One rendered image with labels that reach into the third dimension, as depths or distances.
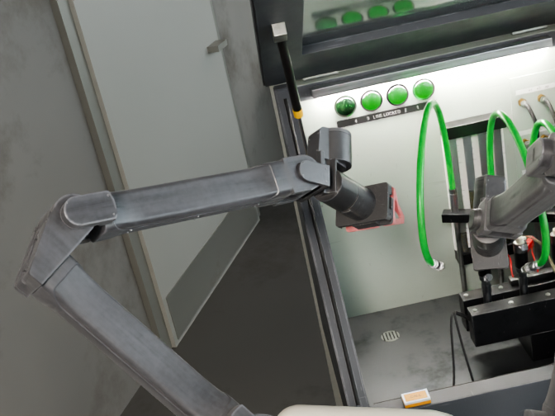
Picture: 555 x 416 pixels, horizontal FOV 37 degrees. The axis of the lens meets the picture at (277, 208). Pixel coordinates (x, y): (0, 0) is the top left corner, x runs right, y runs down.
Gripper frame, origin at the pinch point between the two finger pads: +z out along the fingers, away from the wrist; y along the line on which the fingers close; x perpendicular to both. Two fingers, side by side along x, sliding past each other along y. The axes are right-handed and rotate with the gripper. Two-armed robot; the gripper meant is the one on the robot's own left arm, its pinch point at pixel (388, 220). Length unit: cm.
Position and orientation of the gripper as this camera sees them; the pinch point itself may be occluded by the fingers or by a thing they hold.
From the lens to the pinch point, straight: 149.0
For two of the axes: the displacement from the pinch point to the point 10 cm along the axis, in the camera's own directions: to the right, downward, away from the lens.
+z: 6.0, 3.1, 7.4
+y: -8.0, 1.6, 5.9
